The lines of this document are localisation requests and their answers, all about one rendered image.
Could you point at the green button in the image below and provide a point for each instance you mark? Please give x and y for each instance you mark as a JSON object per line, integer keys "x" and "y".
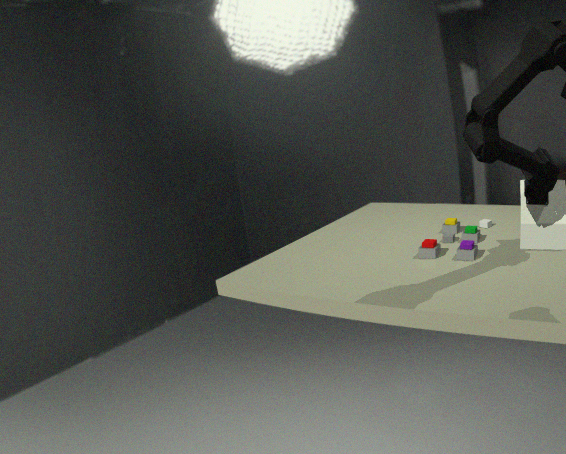
{"x": 471, "y": 233}

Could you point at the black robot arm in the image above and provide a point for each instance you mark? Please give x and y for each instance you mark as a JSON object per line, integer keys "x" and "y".
{"x": 543, "y": 48}

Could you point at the red button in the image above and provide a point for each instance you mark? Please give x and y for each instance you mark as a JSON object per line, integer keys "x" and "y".
{"x": 429, "y": 249}

